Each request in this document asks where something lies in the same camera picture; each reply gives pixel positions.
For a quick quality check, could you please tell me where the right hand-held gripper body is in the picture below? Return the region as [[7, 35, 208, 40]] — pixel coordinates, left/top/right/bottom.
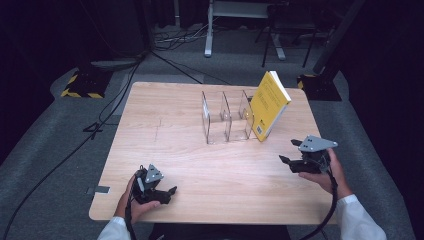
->
[[288, 134, 339, 175]]

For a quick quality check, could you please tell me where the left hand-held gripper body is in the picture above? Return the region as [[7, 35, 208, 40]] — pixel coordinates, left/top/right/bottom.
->
[[132, 163, 173, 205]]

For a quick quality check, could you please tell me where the yellow book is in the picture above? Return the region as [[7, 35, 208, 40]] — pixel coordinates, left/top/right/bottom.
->
[[249, 70, 292, 143]]

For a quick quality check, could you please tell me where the clear acrylic book rack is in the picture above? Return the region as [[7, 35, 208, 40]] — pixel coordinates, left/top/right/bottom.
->
[[200, 89, 256, 145]]

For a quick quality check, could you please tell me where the person's left hand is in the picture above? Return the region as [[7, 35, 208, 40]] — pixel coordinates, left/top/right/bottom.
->
[[114, 174, 162, 225]]

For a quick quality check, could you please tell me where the person's right hand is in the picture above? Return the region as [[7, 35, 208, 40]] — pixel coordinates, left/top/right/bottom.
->
[[298, 148, 354, 201]]

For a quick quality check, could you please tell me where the grey tape strip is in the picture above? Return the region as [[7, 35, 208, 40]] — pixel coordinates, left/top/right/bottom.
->
[[87, 185, 111, 195]]

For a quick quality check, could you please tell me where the black base with yellow stripes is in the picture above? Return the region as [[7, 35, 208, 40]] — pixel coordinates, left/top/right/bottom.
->
[[60, 68, 113, 99], [297, 73, 343, 102]]

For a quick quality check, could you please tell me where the black tape cross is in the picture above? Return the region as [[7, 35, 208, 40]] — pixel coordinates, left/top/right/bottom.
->
[[82, 122, 105, 140]]

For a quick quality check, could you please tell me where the black metal stand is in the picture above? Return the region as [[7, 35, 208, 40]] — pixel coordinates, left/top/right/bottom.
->
[[254, 3, 321, 69]]

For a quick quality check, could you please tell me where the grey slanted pole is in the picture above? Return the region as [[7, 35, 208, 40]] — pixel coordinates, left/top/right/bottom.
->
[[312, 0, 367, 75]]

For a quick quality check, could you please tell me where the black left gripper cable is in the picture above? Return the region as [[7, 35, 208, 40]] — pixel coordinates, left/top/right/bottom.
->
[[124, 186, 138, 240]]

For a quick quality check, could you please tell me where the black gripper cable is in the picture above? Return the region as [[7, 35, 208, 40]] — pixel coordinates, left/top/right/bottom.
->
[[124, 186, 138, 240], [298, 169, 339, 240]]

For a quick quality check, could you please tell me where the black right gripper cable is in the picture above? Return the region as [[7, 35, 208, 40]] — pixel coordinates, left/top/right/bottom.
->
[[298, 169, 339, 240]]

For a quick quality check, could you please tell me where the long black floor cable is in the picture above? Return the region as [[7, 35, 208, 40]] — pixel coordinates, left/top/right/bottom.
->
[[2, 49, 146, 240]]

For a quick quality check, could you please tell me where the thin black floor cable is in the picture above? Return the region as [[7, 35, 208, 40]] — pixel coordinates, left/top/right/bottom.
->
[[149, 49, 232, 86]]

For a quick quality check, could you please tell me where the bundle of floor cables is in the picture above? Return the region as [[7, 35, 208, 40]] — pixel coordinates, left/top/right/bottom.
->
[[153, 22, 214, 52]]

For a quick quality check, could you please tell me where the white desk frame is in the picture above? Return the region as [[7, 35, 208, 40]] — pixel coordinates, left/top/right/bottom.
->
[[204, 0, 287, 61]]

